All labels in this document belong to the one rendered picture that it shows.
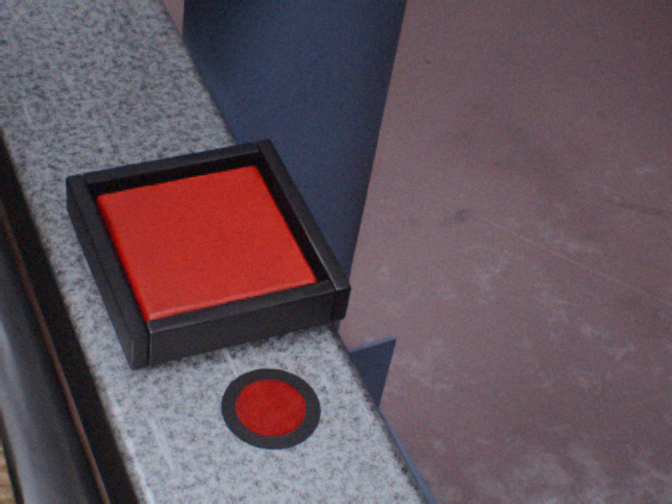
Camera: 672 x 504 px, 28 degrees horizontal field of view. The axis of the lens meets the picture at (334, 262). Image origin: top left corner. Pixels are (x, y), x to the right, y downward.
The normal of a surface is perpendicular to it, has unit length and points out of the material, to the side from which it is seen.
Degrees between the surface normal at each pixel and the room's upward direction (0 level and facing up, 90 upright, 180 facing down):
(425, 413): 0
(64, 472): 31
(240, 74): 90
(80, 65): 0
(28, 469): 4
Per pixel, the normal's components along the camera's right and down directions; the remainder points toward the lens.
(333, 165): 0.51, 0.67
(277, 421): 0.13, -0.68
